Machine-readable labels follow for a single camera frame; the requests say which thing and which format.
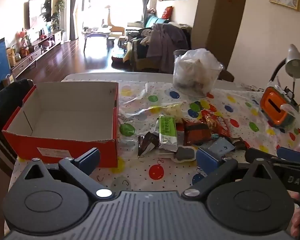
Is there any brown orange snack packet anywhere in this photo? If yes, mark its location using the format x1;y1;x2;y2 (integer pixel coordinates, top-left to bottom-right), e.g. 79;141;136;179
182;121;212;146

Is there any green snack packet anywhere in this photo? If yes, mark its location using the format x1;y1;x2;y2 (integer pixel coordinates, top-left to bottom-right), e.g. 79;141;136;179
158;114;178;152

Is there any flat television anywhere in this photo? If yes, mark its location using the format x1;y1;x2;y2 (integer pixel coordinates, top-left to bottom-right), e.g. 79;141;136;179
24;0;52;29

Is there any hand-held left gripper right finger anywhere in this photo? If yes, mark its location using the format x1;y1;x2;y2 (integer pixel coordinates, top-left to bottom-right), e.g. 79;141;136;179
181;147;283;202

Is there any green potted plant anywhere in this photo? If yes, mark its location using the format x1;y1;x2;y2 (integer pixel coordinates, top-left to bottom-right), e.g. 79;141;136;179
51;0;65;30

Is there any person's right hand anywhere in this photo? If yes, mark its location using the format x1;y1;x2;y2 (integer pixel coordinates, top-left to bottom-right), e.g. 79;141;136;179
290;192;300;237

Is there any pale yellow snack packet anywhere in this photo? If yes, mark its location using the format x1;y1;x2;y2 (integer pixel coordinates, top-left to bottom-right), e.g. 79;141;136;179
162;102;188;118

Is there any wooden coffee table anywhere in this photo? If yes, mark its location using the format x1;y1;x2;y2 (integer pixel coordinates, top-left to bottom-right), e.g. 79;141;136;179
82;26;113;52

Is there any wooden television cabinet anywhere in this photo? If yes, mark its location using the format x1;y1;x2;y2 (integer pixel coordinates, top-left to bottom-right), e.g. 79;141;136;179
10;29;63;78

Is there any blue snack packet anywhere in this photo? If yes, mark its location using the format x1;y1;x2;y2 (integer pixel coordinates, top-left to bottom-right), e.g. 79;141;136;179
210;137;235;155

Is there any orange coin box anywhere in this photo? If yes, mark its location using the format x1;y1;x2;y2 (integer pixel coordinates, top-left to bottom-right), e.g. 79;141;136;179
259;86;300;128

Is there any dark triangular snack packet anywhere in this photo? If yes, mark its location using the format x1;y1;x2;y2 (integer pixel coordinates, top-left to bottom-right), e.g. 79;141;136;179
137;131;160;157

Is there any dotted plastic tablecloth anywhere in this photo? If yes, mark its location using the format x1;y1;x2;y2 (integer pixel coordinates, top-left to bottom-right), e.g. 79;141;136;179
15;81;300;195

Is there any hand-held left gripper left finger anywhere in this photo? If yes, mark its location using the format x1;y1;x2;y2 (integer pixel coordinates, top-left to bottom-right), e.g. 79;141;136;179
15;148;115;202

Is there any dark armchair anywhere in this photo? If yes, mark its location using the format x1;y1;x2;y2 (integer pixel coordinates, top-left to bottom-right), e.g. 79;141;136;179
126;24;192;74

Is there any red snack packet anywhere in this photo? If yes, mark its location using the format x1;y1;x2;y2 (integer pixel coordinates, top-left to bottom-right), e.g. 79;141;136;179
210;116;232;138

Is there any orange patterned snack packet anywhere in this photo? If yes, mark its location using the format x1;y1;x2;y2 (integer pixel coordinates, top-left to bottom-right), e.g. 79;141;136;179
202;109;217;130

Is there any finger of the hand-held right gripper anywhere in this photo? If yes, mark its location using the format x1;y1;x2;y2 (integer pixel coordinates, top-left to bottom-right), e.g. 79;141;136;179
277;147;300;167
245;148;278;164

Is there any dark brown snack packet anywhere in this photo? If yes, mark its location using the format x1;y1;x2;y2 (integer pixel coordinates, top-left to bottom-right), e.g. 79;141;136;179
231;137;250;150

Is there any blue panel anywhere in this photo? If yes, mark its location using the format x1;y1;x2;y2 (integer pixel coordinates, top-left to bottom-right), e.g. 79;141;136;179
0;38;12;87

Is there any teal sofa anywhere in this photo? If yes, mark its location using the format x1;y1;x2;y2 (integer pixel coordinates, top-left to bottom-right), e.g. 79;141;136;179
144;15;173;28

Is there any grey curtain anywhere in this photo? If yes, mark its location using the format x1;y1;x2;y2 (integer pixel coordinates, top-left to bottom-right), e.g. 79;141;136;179
142;0;154;22

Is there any grey round snack packet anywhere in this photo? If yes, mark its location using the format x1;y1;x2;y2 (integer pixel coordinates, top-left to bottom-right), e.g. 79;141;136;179
174;146;195;162

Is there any red cardboard box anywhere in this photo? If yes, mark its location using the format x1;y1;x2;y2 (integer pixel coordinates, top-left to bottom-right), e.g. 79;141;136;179
2;81;119;168

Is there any clear container with plastic bag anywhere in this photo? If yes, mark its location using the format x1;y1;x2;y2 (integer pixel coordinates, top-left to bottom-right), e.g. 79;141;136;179
173;49;225;98

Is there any dark red floor cushion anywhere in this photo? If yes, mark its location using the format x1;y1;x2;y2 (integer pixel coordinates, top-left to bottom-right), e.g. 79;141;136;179
111;55;127;68

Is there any grey desk lamp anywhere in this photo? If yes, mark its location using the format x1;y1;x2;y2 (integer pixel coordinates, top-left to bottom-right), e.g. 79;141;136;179
269;44;300;100

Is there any grey blanket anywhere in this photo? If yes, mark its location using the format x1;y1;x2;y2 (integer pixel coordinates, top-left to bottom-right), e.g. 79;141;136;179
146;24;189;73

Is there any black garment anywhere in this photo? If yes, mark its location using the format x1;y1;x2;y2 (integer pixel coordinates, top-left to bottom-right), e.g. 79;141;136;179
0;79;34;120

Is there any brown wooden door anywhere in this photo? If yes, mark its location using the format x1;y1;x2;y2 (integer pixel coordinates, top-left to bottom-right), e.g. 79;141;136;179
206;0;248;69

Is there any white tower air conditioner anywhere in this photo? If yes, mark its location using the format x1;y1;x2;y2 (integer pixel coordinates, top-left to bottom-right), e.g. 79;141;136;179
59;0;72;43

